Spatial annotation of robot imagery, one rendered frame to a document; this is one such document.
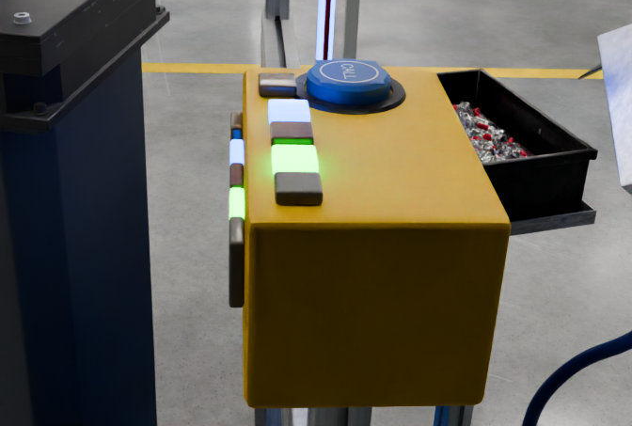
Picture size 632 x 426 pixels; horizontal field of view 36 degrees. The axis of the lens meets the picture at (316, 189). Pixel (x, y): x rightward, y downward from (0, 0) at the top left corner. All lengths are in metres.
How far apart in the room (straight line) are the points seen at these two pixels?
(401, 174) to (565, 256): 2.12
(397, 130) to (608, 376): 1.72
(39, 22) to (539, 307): 1.69
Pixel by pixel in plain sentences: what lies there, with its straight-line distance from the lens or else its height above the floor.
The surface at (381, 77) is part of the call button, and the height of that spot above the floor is 1.08.
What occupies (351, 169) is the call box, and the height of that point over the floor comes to 1.07.
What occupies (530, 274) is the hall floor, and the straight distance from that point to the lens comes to 2.40.
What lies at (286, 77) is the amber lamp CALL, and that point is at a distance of 0.46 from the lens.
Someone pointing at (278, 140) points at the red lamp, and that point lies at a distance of 0.40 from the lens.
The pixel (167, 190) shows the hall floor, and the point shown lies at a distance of 2.66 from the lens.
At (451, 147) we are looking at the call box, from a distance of 0.42.
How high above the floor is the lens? 1.25
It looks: 28 degrees down
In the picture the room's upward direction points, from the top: 3 degrees clockwise
